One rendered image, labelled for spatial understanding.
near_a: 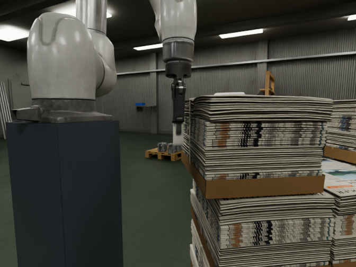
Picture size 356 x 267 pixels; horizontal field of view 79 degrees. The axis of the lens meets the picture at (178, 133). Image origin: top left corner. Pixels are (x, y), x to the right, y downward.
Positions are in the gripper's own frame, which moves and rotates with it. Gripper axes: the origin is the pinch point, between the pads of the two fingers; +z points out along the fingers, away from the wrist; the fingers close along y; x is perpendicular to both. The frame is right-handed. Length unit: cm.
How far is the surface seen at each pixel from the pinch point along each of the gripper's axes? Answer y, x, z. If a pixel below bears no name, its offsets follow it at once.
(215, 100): -19.8, -5.3, -9.0
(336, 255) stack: -19, -38, 29
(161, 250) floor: 85, 2, 96
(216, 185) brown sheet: -19.4, -6.1, 9.2
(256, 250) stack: -18.6, -16.4, 25.8
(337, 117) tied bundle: 14, -65, -4
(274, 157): -18.6, -19.6, 3.5
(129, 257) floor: 81, 24, 96
